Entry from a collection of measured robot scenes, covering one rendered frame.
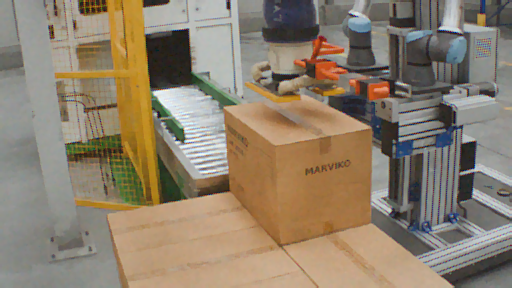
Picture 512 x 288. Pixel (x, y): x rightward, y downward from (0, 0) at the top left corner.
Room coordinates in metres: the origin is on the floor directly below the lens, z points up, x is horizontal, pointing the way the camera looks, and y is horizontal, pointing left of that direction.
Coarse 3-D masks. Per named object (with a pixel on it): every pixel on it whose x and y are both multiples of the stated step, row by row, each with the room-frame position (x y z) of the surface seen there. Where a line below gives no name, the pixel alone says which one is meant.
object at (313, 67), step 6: (312, 60) 2.08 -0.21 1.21; (318, 60) 2.09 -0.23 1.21; (324, 60) 2.10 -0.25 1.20; (330, 60) 2.07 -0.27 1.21; (306, 66) 2.05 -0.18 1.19; (312, 66) 2.01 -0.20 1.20; (318, 66) 2.00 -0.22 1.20; (324, 66) 2.01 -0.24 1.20; (330, 66) 2.02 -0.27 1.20; (336, 66) 2.04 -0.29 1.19; (306, 72) 2.06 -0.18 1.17; (312, 72) 2.03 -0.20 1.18; (318, 72) 2.00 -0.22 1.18; (318, 78) 2.00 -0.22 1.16; (324, 78) 2.01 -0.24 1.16
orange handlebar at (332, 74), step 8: (328, 48) 2.51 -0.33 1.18; (336, 48) 2.42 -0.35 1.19; (296, 64) 2.18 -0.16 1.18; (304, 64) 2.12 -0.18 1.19; (320, 72) 1.99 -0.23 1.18; (328, 72) 1.94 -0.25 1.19; (336, 72) 1.97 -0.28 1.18; (344, 72) 1.93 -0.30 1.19; (352, 80) 1.80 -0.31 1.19; (376, 88) 1.68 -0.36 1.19; (384, 88) 1.68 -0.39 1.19
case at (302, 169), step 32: (256, 128) 2.14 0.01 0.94; (288, 128) 2.12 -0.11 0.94; (320, 128) 2.09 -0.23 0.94; (352, 128) 2.07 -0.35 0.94; (256, 160) 2.12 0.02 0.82; (288, 160) 1.95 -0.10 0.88; (320, 160) 1.99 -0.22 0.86; (352, 160) 2.04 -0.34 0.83; (256, 192) 2.15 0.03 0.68; (288, 192) 1.94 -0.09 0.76; (320, 192) 1.99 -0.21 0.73; (352, 192) 2.04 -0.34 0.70; (288, 224) 1.94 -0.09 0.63; (320, 224) 1.99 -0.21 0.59; (352, 224) 2.04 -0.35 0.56
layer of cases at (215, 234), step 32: (224, 192) 2.47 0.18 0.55; (128, 224) 2.18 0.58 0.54; (160, 224) 2.17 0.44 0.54; (192, 224) 2.16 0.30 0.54; (224, 224) 2.14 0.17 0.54; (256, 224) 2.13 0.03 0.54; (128, 256) 1.89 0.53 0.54; (160, 256) 1.89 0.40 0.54; (192, 256) 1.88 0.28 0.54; (224, 256) 1.87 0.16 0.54; (256, 256) 1.86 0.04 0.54; (288, 256) 1.84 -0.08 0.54; (320, 256) 1.83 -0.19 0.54; (352, 256) 1.80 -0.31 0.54; (384, 256) 1.78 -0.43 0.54
